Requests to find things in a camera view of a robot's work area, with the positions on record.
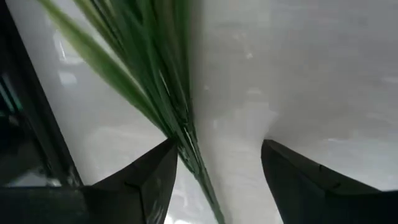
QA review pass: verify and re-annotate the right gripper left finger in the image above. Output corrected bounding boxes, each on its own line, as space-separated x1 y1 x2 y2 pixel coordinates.
0 138 179 224

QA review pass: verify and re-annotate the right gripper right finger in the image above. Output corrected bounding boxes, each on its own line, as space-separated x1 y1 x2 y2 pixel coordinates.
261 139 398 224

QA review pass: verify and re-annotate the yellow artificial flower bunch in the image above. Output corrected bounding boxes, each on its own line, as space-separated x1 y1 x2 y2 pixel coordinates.
37 0 226 224

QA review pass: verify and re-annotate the black metal table frame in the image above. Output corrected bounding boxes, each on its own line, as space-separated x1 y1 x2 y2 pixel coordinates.
0 0 83 188

